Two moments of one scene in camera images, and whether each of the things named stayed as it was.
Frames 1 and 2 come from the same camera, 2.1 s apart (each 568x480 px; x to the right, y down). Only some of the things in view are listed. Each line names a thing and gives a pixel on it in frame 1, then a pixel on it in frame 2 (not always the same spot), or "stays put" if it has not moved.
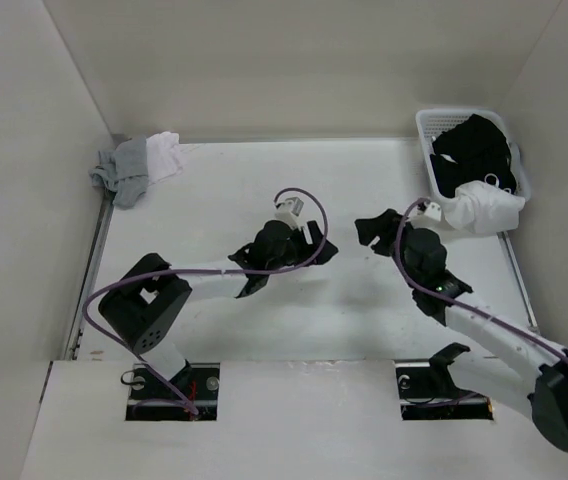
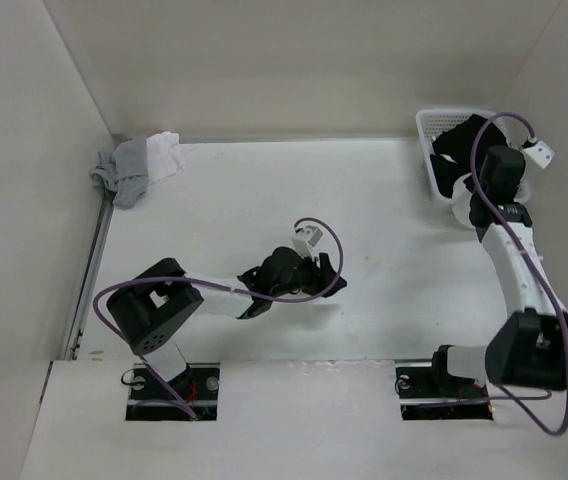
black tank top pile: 472,151 stays put
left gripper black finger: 327,253 to 326,275
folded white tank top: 163,155 stays put
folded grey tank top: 123,170 stays put
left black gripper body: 298,249 to 303,278
